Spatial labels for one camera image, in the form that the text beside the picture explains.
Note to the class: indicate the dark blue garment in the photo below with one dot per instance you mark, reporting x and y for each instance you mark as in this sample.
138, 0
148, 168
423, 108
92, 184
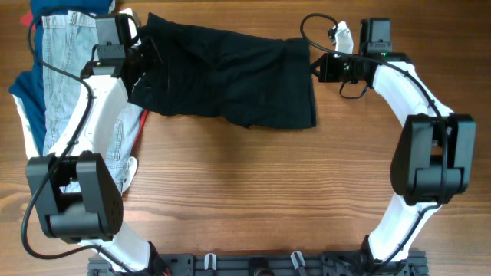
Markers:
28, 85

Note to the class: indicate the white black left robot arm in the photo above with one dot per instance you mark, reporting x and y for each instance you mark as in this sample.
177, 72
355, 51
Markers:
72, 190

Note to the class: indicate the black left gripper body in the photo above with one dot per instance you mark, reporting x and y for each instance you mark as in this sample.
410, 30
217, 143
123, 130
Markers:
146, 56

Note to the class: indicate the red garment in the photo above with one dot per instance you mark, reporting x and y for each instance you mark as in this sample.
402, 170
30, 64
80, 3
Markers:
26, 19

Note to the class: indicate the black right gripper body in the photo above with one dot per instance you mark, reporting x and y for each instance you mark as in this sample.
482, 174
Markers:
338, 70

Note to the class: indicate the black shorts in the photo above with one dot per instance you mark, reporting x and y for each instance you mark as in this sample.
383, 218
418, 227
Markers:
248, 80

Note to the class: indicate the white garment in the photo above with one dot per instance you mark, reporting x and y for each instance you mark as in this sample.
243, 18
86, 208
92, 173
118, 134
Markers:
31, 149

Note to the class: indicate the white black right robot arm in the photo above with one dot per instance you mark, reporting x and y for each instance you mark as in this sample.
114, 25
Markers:
433, 157

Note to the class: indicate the light blue denim shorts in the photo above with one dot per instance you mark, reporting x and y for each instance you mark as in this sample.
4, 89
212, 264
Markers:
66, 44

